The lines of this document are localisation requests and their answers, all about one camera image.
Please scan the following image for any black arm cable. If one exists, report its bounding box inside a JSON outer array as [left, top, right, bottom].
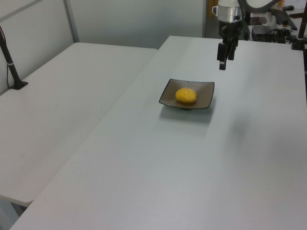
[[237, 0, 250, 40]]

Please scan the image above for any brown square ceramic plate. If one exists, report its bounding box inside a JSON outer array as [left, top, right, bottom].
[[158, 78, 215, 111]]

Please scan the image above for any black power strip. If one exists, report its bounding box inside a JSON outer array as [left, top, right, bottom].
[[253, 25, 297, 44]]

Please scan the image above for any black pole stand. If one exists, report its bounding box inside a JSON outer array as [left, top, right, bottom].
[[0, 24, 29, 91]]

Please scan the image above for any black keyboard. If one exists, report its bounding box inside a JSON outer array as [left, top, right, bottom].
[[272, 10, 299, 31]]

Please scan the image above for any yellow potato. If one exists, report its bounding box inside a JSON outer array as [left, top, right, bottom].
[[175, 87, 198, 104]]

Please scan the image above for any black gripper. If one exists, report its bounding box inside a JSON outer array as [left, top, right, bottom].
[[216, 21, 242, 71]]

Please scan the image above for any black clamp stand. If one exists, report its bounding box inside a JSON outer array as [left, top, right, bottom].
[[291, 16, 307, 51]]

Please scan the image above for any grey partition post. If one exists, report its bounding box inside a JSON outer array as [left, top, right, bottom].
[[63, 0, 80, 44]]

